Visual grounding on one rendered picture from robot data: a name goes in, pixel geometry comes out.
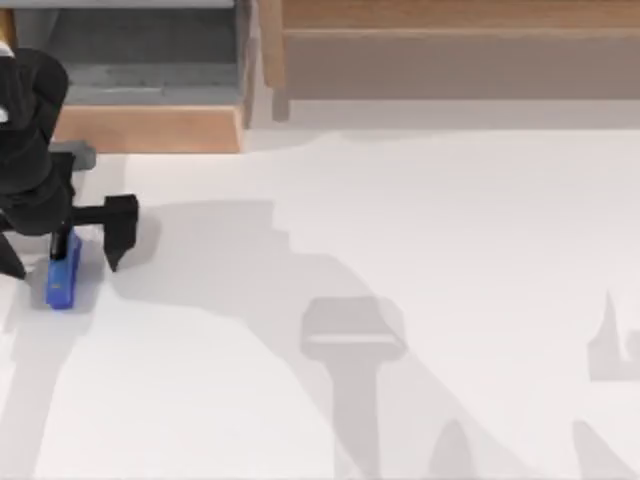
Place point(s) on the blue stapler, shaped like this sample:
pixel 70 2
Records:
pixel 62 280

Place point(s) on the pale grey rounded box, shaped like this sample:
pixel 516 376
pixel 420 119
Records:
pixel 82 155

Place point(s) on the pale wooden drawer front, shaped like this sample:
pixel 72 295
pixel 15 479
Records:
pixel 150 130

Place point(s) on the grey pierced drawer inside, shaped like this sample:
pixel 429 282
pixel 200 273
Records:
pixel 150 55

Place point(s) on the wooden drawer cabinet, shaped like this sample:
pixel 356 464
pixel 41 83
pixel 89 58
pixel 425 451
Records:
pixel 6 27

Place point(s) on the wooden cupboard with shelves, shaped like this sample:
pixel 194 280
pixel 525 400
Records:
pixel 450 55

